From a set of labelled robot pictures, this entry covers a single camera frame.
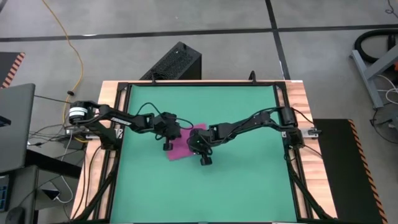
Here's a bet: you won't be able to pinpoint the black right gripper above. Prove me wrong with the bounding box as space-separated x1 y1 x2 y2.
188 124 218 166

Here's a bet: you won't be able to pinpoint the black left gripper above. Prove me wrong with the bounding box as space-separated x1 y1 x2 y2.
154 112 185 152

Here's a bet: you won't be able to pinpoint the magenta towel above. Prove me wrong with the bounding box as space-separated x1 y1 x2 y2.
166 123 208 162

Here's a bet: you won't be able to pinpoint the green table mat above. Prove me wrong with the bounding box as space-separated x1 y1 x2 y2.
108 84 298 223

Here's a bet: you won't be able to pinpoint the black computer tower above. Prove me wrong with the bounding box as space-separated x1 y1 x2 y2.
139 41 203 81

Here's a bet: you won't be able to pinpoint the black smartphone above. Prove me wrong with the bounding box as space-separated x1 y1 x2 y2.
41 188 62 202

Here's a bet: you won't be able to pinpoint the large hazard-striped black floor mat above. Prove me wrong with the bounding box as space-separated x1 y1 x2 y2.
312 118 389 224

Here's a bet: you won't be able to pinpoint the grey metal stand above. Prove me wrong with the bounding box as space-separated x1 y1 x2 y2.
349 43 398 110

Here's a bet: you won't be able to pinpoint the small hazard-striped black floor mat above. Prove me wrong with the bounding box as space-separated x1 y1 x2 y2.
0 52 26 90

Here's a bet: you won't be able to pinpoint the black computer mouse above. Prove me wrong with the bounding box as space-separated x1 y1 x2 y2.
4 206 26 224

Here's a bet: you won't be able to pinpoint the black metal table frame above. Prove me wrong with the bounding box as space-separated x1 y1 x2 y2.
72 80 336 224

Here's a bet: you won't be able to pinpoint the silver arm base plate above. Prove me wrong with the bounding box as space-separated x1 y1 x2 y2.
84 129 123 140
280 126 323 138

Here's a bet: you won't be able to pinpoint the yellow cable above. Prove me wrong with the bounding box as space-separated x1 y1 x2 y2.
41 0 85 125

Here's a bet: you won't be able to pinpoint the white phone cable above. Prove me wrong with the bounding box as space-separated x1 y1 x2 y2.
55 175 75 205

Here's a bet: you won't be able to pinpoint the black floor cable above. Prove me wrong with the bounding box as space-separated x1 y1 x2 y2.
369 108 398 159

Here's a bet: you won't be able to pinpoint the black hose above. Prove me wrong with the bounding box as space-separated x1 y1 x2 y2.
354 29 398 65

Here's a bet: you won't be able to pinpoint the white floor cables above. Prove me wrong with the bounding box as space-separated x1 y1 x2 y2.
376 73 398 106

